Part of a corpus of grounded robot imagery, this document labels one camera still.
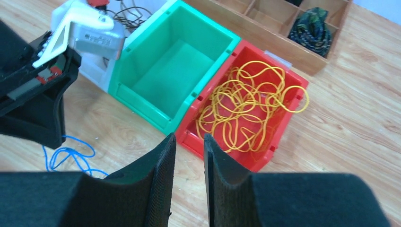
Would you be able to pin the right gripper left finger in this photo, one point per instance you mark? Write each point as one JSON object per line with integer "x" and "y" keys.
{"x": 138, "y": 195}

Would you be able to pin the red plastic bin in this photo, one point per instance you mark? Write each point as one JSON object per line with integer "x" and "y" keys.
{"x": 245, "y": 107}

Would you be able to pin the white plastic bin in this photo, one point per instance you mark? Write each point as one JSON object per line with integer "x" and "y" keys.
{"x": 98, "y": 70}

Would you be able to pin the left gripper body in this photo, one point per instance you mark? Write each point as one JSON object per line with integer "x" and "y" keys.
{"x": 20, "y": 81}

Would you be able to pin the green plastic bin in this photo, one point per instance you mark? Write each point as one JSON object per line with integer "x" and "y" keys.
{"x": 163, "y": 70}

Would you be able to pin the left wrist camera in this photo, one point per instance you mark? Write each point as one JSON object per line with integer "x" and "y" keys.
{"x": 78, "y": 25}

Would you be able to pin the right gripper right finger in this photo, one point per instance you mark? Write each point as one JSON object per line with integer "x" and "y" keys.
{"x": 238, "y": 197}

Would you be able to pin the rolled green tie bottom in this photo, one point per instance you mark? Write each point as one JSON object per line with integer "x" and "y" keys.
{"x": 310, "y": 31}

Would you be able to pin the wooden compartment tray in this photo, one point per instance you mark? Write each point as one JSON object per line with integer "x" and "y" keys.
{"x": 267, "y": 24}

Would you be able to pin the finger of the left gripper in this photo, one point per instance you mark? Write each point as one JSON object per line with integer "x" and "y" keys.
{"x": 40, "y": 120}

